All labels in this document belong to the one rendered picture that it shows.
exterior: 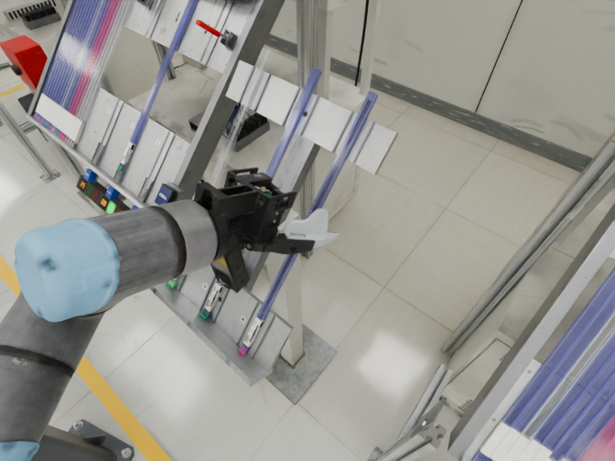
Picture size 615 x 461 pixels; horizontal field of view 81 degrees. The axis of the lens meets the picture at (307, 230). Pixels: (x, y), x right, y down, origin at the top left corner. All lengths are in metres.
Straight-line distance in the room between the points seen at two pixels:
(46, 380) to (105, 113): 0.90
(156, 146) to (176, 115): 0.47
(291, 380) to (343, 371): 0.20
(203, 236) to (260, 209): 0.08
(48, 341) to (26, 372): 0.03
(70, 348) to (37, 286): 0.09
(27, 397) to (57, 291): 0.11
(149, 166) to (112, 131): 0.18
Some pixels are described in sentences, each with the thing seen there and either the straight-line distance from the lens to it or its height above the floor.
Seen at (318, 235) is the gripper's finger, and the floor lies 1.01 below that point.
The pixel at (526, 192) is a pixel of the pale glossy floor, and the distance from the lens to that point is 2.28.
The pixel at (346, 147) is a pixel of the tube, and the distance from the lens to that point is 0.58.
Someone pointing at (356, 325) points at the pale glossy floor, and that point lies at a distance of 1.54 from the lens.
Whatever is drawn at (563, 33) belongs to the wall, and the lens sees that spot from 2.31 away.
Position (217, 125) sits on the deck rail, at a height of 0.88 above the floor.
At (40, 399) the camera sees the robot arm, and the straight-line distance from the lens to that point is 0.40.
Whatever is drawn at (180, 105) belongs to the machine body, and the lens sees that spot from 1.52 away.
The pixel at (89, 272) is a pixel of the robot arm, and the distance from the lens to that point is 0.31.
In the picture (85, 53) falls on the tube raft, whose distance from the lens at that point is 1.32.
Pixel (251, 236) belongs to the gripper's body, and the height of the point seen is 1.05.
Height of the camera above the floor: 1.40
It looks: 52 degrees down
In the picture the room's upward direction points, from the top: straight up
